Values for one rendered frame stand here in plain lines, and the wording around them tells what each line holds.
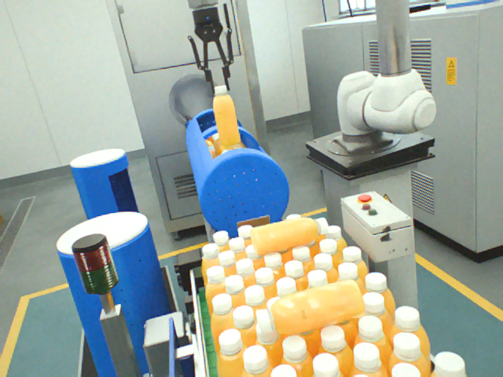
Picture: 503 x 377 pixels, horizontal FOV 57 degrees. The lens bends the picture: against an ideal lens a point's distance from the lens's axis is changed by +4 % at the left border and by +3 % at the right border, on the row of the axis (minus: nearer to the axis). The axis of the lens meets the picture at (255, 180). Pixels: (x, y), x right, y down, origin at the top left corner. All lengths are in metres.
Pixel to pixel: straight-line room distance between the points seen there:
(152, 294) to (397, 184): 1.00
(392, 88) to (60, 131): 5.35
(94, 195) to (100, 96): 3.96
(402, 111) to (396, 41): 0.22
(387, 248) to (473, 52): 1.69
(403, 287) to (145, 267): 1.09
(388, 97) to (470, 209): 1.46
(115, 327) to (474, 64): 2.20
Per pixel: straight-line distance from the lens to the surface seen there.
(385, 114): 1.61
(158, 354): 1.30
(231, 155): 1.35
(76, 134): 6.46
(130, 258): 1.46
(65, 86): 6.38
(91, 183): 2.48
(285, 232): 1.04
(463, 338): 2.54
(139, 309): 1.54
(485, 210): 2.96
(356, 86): 1.72
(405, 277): 2.04
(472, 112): 2.72
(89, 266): 0.91
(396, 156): 1.75
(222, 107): 1.38
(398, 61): 1.59
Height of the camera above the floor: 1.60
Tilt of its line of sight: 20 degrees down
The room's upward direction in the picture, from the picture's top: 10 degrees counter-clockwise
